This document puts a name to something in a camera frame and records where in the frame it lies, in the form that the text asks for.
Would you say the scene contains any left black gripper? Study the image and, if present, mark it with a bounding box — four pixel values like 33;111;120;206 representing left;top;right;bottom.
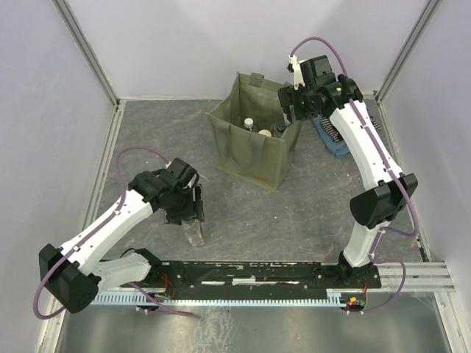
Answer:
165;184;205;226

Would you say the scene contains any clear square bottle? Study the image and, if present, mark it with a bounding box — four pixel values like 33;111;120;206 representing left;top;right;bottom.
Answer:
271;121;287;138
182;219;205;247

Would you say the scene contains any cream cylindrical jar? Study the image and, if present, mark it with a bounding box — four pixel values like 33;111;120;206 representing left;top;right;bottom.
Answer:
258;129;273;138

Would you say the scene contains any chrome dome clear bottle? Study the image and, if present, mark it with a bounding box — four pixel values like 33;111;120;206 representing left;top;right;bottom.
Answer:
244;118;255;132

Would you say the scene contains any green canvas bag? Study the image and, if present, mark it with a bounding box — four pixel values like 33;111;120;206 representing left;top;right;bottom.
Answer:
207;73;302;192

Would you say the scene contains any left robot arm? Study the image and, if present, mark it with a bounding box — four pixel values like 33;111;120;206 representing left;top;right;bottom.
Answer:
38;158;205;313

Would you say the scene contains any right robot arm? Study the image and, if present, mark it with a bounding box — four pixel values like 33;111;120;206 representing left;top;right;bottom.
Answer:
278;54;418;288

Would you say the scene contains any black white striped cloth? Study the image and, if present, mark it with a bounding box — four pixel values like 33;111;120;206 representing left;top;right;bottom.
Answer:
312;116;381;143

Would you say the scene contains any blue folded cloth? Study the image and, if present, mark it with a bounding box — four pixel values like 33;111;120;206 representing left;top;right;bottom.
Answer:
311;116;350;157

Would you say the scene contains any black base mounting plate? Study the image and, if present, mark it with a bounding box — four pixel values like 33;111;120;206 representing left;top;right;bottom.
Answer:
138;261;381;299

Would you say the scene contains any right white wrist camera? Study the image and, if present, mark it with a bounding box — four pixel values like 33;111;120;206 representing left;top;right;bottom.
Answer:
287;54;305;90

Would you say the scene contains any blue slotted cable duct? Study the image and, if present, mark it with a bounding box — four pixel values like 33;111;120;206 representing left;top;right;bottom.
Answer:
92;286;364;308

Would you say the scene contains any aluminium front rail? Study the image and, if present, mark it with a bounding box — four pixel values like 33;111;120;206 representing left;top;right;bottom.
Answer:
54;261;457;293

